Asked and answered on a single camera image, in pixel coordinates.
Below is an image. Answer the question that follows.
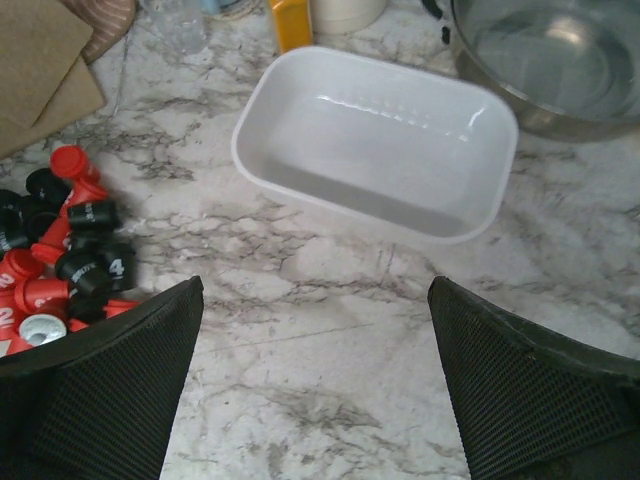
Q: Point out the silver foil coffee capsule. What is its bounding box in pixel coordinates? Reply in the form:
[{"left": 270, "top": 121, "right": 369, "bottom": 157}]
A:
[{"left": 18, "top": 313, "right": 67, "bottom": 346}]

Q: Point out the brown cardboard piece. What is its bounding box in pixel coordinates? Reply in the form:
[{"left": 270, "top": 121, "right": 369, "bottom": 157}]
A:
[{"left": 1, "top": 1, "right": 105, "bottom": 158}]

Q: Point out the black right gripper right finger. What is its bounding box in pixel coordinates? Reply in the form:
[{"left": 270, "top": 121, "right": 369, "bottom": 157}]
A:
[{"left": 428, "top": 276, "right": 639, "bottom": 479}]

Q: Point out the orange juice bottle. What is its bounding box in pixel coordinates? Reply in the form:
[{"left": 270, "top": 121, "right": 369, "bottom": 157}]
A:
[{"left": 267, "top": 0, "right": 313, "bottom": 54}]

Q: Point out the white thermos jug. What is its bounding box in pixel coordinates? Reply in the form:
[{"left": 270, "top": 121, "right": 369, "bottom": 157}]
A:
[{"left": 310, "top": 0, "right": 388, "bottom": 35}]

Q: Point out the clear glass cup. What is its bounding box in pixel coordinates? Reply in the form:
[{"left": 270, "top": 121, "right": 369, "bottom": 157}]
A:
[{"left": 140, "top": 0, "right": 206, "bottom": 55}]

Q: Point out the striped pink towel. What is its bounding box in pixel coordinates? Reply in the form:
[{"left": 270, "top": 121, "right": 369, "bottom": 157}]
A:
[{"left": 78, "top": 0, "right": 136, "bottom": 63}]

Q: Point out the steel pot with lid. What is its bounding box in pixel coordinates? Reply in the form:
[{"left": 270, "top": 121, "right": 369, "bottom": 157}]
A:
[{"left": 422, "top": 1, "right": 639, "bottom": 142}]

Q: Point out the white plastic storage basket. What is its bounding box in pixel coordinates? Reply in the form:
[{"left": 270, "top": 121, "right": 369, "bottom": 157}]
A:
[{"left": 231, "top": 46, "right": 519, "bottom": 245}]

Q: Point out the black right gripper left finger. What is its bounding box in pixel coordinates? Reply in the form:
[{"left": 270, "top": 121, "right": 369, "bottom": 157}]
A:
[{"left": 1, "top": 276, "right": 204, "bottom": 479}]

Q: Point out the black coffee capsule number four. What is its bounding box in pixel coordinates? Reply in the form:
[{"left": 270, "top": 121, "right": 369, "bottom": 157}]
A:
[{"left": 99, "top": 242, "right": 137, "bottom": 292}]

